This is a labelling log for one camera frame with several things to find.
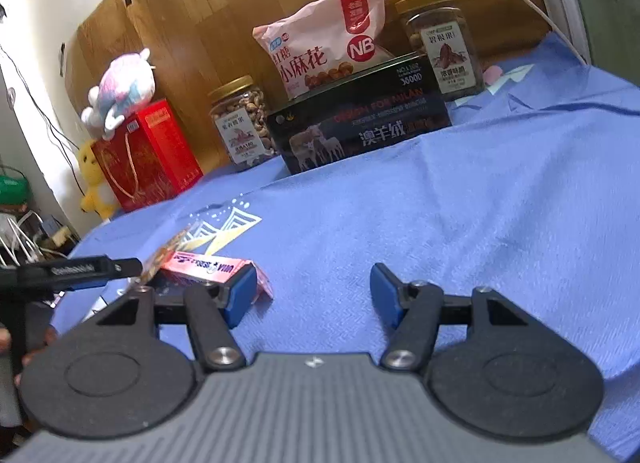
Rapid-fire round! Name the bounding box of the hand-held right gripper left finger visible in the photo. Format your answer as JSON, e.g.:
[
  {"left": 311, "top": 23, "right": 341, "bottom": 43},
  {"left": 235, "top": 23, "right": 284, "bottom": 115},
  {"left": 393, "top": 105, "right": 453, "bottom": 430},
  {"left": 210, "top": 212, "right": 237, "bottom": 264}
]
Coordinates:
[{"left": 95, "top": 265, "right": 258, "bottom": 373}]

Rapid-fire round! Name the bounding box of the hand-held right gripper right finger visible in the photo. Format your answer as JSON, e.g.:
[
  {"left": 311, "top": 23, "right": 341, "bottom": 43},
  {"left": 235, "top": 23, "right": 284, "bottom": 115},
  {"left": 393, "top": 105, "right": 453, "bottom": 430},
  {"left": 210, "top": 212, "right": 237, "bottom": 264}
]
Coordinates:
[{"left": 371, "top": 263, "right": 532, "bottom": 370}]

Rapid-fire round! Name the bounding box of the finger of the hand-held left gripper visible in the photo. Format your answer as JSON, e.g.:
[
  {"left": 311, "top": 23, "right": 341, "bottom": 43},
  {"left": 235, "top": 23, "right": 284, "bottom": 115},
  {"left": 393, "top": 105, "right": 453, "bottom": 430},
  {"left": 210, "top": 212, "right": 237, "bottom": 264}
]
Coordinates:
[{"left": 17, "top": 256, "right": 144, "bottom": 292}]

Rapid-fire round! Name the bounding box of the pink snack box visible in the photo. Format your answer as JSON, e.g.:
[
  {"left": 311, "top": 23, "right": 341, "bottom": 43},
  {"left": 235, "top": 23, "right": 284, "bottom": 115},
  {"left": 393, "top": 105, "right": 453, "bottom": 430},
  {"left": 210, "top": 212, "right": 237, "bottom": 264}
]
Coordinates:
[{"left": 150, "top": 250, "right": 275, "bottom": 304}]

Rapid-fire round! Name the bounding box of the orange snack packet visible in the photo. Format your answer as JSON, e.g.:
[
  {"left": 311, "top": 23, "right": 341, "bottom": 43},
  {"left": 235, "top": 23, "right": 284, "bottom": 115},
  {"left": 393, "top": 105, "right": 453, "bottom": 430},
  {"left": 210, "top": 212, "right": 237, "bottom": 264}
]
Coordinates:
[{"left": 127, "top": 225, "right": 197, "bottom": 289}]

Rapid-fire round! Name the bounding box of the person's left hand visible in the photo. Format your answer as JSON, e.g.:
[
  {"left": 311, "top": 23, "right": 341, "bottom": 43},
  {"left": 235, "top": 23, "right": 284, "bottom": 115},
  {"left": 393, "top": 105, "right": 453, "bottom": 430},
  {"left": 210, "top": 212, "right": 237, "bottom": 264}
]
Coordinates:
[{"left": 14, "top": 327, "right": 60, "bottom": 387}]

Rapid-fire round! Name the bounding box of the yellow duck plush toy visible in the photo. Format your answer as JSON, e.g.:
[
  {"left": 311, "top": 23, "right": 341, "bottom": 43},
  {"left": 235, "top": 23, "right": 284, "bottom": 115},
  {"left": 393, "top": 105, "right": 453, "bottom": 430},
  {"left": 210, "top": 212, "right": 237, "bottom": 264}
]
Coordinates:
[{"left": 77, "top": 139, "right": 121, "bottom": 221}]

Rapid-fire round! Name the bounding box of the green basket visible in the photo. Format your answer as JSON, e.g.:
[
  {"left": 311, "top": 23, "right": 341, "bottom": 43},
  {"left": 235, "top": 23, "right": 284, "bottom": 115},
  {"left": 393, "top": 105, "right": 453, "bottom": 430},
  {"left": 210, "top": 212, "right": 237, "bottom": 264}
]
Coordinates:
[{"left": 0, "top": 165, "right": 32, "bottom": 210}]

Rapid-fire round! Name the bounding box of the blue printed bed sheet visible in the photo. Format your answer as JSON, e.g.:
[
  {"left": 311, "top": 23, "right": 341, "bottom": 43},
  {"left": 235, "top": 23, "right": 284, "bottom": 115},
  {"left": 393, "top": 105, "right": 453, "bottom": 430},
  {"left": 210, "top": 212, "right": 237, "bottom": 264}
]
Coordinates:
[{"left": 50, "top": 32, "right": 640, "bottom": 461}]

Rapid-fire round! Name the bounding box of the red gift bag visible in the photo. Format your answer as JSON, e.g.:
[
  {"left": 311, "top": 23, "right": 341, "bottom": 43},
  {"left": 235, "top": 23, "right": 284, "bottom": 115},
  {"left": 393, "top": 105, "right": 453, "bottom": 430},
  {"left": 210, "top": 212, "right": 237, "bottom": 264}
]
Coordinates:
[{"left": 90, "top": 99, "right": 205, "bottom": 214}]

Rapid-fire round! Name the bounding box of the nut jar with gold lid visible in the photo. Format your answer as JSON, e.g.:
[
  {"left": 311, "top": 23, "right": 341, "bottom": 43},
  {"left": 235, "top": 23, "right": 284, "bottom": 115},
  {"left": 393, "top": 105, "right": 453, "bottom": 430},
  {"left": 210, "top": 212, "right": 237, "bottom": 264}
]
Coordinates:
[{"left": 207, "top": 75, "right": 278, "bottom": 174}]

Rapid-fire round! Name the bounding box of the black cardboard box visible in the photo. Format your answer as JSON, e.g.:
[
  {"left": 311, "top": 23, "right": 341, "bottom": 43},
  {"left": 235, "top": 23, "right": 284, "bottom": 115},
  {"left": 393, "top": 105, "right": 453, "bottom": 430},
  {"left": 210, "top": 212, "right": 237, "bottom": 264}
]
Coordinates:
[{"left": 266, "top": 54, "right": 453, "bottom": 176}]

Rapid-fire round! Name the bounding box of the pink and blue plush toy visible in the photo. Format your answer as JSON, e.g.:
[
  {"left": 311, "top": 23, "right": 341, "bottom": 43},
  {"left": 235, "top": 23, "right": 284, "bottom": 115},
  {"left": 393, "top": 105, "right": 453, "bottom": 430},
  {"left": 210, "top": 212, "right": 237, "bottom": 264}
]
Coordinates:
[{"left": 81, "top": 47, "right": 157, "bottom": 141}]

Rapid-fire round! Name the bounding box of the dark nut jar, gold lid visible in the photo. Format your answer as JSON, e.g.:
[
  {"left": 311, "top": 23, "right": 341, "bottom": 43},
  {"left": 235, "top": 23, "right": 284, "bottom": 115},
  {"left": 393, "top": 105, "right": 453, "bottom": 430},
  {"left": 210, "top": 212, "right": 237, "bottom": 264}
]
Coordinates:
[{"left": 395, "top": 0, "right": 486, "bottom": 102}]

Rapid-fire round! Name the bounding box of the pink snack bag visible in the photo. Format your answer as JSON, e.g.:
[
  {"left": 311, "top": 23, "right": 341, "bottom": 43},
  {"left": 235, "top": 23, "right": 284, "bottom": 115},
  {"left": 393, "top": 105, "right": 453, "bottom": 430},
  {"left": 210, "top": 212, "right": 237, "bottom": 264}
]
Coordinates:
[{"left": 252, "top": 0, "right": 401, "bottom": 100}]

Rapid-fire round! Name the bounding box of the light wooden board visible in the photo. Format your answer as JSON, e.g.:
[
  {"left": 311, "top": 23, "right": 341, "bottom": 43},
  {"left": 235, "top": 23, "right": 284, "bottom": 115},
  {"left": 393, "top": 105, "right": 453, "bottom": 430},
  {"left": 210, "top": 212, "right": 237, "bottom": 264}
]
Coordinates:
[{"left": 65, "top": 0, "right": 341, "bottom": 178}]

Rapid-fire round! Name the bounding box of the white wire rack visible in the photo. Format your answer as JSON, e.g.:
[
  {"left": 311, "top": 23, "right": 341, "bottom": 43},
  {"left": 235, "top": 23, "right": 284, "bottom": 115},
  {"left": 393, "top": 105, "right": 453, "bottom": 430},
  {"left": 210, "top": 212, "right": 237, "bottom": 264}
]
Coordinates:
[{"left": 0, "top": 210, "right": 47, "bottom": 267}]

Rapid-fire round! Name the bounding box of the thin black wall cable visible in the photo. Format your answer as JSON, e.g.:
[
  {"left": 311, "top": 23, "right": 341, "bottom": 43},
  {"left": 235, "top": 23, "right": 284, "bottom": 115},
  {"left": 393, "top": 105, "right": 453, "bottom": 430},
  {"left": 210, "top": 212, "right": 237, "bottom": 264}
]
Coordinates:
[{"left": 0, "top": 43, "right": 87, "bottom": 194}]

